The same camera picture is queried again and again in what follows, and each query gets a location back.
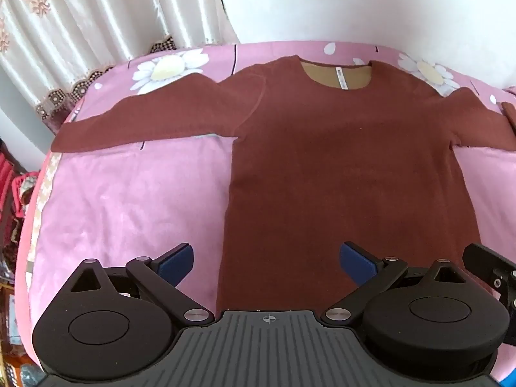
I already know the white embroidered curtain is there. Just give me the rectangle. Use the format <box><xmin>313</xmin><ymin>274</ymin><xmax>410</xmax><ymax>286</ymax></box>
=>
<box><xmin>0</xmin><ymin>0</ymin><xmax>239</xmax><ymax>134</ymax></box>

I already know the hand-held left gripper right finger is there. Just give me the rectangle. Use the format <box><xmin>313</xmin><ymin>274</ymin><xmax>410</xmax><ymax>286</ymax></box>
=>
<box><xmin>322</xmin><ymin>242</ymin><xmax>471</xmax><ymax>326</ymax></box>

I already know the maroon long-sleeved sweater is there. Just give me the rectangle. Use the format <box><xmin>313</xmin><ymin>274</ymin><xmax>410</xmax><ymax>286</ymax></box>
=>
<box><xmin>52</xmin><ymin>54</ymin><xmax>516</xmax><ymax>315</ymax></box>

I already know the red striped cloth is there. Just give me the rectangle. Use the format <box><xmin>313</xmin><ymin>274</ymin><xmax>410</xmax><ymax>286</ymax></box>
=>
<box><xmin>0</xmin><ymin>141</ymin><xmax>39</xmax><ymax>259</ymax></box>

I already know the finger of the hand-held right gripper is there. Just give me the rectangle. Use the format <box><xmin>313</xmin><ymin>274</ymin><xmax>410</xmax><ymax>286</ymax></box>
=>
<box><xmin>462</xmin><ymin>243</ymin><xmax>516</xmax><ymax>312</ymax></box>

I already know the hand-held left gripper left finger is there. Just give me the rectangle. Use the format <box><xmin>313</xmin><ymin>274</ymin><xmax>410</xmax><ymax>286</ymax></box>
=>
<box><xmin>70</xmin><ymin>242</ymin><xmax>211</xmax><ymax>326</ymax></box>

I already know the pink floral bedsheet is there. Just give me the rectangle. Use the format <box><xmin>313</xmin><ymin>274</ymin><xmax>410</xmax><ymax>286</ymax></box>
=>
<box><xmin>16</xmin><ymin>40</ymin><xmax>516</xmax><ymax>387</ymax></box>

